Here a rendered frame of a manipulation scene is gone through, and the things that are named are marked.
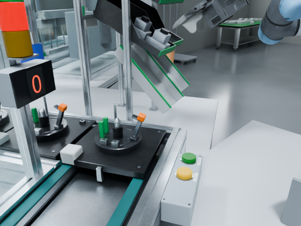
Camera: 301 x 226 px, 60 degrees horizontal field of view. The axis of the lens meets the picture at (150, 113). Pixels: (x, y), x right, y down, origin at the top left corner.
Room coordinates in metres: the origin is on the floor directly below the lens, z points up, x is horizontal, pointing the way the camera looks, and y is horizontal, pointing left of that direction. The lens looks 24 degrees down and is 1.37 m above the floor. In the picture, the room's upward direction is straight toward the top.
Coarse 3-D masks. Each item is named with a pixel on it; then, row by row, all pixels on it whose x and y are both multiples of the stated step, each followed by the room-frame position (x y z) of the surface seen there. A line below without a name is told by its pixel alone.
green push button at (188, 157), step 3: (186, 153) 0.61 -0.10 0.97; (189, 153) 0.61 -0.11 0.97; (192, 153) 0.61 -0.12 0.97; (183, 156) 0.60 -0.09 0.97; (186, 156) 0.60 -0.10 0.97; (189, 156) 0.60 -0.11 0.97; (192, 156) 0.60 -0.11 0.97; (195, 156) 0.60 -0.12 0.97; (183, 159) 0.59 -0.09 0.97; (186, 159) 0.59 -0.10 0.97; (189, 159) 0.59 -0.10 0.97; (192, 159) 0.59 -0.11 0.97; (195, 159) 0.59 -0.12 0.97; (186, 162) 0.58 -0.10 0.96; (189, 162) 0.58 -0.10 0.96; (192, 162) 0.58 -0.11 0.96
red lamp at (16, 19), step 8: (0, 8) 0.51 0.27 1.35; (8, 8) 0.51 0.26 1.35; (16, 8) 0.51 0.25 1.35; (24, 8) 0.53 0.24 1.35; (0, 16) 0.51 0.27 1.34; (8, 16) 0.51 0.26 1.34; (16, 16) 0.51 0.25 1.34; (24, 16) 0.53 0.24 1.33; (0, 24) 0.51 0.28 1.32; (8, 24) 0.51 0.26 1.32; (16, 24) 0.51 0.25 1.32; (24, 24) 0.52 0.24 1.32
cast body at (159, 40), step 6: (156, 30) 0.90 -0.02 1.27; (162, 30) 0.89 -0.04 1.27; (168, 30) 0.91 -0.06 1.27; (156, 36) 0.89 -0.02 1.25; (162, 36) 0.88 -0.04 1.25; (168, 36) 0.90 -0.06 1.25; (150, 42) 0.90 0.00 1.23; (156, 42) 0.89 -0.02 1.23; (162, 42) 0.88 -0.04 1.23; (162, 48) 0.88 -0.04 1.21
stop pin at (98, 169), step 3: (96, 168) 0.56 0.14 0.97; (99, 168) 0.56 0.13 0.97; (102, 168) 0.56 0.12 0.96; (96, 171) 0.55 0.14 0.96; (99, 171) 0.55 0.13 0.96; (102, 171) 0.56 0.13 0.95; (99, 174) 0.55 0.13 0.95; (102, 174) 0.56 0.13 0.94; (99, 177) 0.55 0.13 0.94; (102, 177) 0.56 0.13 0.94; (99, 180) 0.55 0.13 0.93; (102, 180) 0.55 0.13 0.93
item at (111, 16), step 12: (108, 0) 1.01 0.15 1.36; (120, 0) 1.06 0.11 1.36; (96, 12) 0.96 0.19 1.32; (108, 12) 0.94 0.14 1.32; (120, 12) 0.91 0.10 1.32; (132, 12) 1.04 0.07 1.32; (144, 12) 1.02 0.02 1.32; (108, 24) 0.94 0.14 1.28; (120, 24) 0.92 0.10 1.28; (132, 24) 0.90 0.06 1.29; (132, 36) 0.90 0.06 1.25; (144, 48) 0.88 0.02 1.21; (156, 48) 0.86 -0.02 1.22; (168, 48) 0.90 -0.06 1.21
